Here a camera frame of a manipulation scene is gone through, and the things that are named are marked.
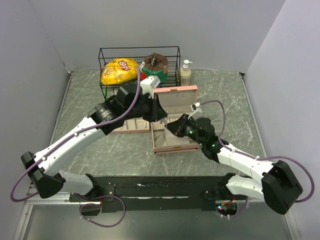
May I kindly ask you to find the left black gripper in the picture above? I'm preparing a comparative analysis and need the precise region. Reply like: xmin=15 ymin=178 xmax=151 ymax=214
xmin=124 ymin=91 xmax=168 ymax=123

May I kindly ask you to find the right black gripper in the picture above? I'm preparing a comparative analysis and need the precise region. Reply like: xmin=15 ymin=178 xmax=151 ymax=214
xmin=165 ymin=113 xmax=205 ymax=147

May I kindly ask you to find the pink jewelry box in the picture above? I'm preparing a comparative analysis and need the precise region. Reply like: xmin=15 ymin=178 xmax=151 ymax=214
xmin=150 ymin=85 xmax=200 ymax=155

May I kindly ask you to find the pink jewelry tray insert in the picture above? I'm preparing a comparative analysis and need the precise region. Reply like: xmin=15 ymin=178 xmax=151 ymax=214
xmin=111 ymin=118 xmax=151 ymax=135

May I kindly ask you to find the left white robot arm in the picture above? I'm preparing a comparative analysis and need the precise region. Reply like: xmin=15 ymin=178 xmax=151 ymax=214
xmin=21 ymin=82 xmax=167 ymax=201

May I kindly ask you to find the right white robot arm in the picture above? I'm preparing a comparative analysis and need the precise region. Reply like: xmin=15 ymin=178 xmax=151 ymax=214
xmin=166 ymin=114 xmax=303 ymax=215

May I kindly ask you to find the cream pump lotion bottle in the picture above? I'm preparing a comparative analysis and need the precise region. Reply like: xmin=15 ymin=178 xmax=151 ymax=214
xmin=180 ymin=59 xmax=193 ymax=87

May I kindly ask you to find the brown green wrapped package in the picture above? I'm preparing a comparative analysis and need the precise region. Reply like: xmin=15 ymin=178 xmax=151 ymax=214
xmin=139 ymin=52 xmax=169 ymax=83

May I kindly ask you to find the yellow Lays chips bag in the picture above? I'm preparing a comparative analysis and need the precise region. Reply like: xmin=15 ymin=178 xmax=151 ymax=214
xmin=100 ymin=58 xmax=139 ymax=86

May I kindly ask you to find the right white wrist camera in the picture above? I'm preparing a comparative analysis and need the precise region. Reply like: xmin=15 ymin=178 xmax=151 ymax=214
xmin=190 ymin=102 xmax=202 ymax=113

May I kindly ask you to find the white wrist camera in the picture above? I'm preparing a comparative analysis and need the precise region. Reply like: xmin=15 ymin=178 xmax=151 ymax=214
xmin=140 ymin=75 xmax=161 ymax=99
xmin=190 ymin=102 xmax=202 ymax=113

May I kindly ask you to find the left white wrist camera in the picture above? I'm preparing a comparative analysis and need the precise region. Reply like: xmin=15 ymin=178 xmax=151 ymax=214
xmin=140 ymin=75 xmax=161 ymax=99

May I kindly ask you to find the black wire shelf rack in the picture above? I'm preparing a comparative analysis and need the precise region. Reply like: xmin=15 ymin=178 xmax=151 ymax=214
xmin=98 ymin=45 xmax=181 ymax=88

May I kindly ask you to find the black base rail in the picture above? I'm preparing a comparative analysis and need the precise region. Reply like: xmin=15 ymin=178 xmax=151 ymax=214
xmin=69 ymin=173 xmax=234 ymax=213

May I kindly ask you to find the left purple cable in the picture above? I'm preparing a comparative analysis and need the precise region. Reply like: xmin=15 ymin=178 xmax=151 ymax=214
xmin=9 ymin=65 xmax=142 ymax=202

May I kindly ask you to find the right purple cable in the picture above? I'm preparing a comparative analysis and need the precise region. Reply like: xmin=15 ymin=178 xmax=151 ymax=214
xmin=197 ymin=99 xmax=316 ymax=203

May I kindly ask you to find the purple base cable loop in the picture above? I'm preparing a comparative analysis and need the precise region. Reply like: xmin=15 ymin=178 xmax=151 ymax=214
xmin=79 ymin=194 xmax=127 ymax=228

